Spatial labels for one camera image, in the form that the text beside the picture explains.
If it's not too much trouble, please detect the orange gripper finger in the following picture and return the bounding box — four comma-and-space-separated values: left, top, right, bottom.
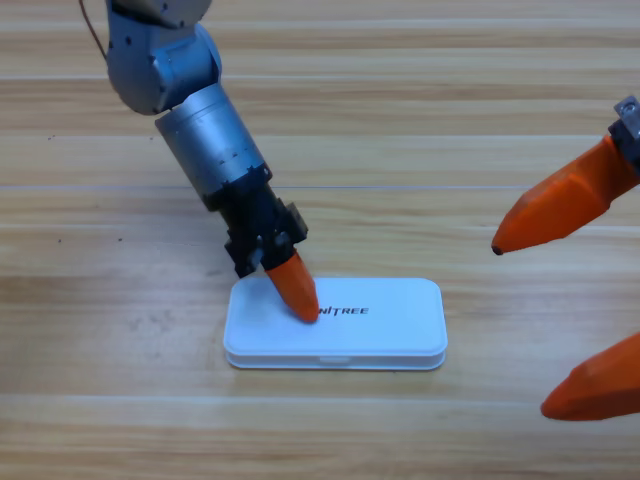
540, 331, 640, 422

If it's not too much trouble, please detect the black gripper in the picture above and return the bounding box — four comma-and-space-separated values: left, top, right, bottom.
206, 169, 321, 324
490, 96, 640, 258

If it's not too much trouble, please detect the white Unitree pencil case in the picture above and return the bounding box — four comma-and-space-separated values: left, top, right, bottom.
222, 275, 449, 372

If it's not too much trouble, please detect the thin brown cable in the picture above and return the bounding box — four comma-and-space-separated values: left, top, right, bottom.
77, 0, 110, 59

